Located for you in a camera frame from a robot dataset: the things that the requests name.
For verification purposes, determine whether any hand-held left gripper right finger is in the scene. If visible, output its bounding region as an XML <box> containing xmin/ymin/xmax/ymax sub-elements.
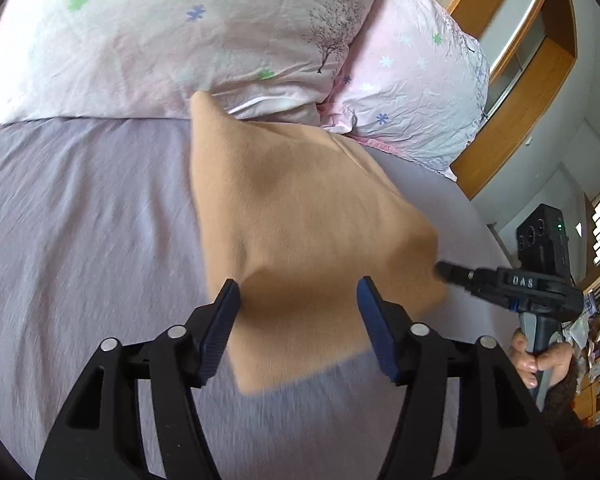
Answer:
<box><xmin>357</xmin><ymin>276</ymin><xmax>566</xmax><ymax>480</ymax></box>

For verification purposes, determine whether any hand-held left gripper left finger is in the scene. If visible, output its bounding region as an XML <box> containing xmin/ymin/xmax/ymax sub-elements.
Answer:
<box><xmin>34</xmin><ymin>279</ymin><xmax>241</xmax><ymax>480</ymax></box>

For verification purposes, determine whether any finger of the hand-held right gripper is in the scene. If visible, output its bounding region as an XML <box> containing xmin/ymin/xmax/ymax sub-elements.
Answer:
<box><xmin>434</xmin><ymin>261</ymin><xmax>501</xmax><ymax>306</ymax></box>

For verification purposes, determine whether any tan small cloth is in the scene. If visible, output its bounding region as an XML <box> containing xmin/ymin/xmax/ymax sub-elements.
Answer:
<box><xmin>189</xmin><ymin>90</ymin><xmax>449</xmax><ymax>395</ymax></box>

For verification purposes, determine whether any person's right forearm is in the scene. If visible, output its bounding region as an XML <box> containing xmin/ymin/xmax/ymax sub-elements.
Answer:
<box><xmin>542</xmin><ymin>345</ymin><xmax>600</xmax><ymax>456</ymax></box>

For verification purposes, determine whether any person's right hand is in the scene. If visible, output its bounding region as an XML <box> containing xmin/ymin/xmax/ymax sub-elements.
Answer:
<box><xmin>510</xmin><ymin>329</ymin><xmax>577</xmax><ymax>388</ymax></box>

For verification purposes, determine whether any cluttered wooden shelf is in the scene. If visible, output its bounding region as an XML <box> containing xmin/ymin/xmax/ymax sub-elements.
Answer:
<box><xmin>565</xmin><ymin>265</ymin><xmax>600</xmax><ymax>428</ymax></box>

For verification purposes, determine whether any lavender bed sheet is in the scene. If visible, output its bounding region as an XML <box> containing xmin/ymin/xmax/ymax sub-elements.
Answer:
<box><xmin>0</xmin><ymin>115</ymin><xmax>514</xmax><ymax>480</ymax></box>

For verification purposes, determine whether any pink floral pillow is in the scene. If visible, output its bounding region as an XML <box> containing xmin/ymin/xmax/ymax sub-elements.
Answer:
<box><xmin>316</xmin><ymin>0</ymin><xmax>490</xmax><ymax>182</ymax></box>

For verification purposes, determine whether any wooden headboard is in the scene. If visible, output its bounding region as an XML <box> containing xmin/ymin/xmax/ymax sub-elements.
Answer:
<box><xmin>447</xmin><ymin>0</ymin><xmax>578</xmax><ymax>201</ymax></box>

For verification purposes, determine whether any white floral pillow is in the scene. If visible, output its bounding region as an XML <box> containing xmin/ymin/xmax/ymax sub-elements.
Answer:
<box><xmin>0</xmin><ymin>0</ymin><xmax>379</xmax><ymax>124</ymax></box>

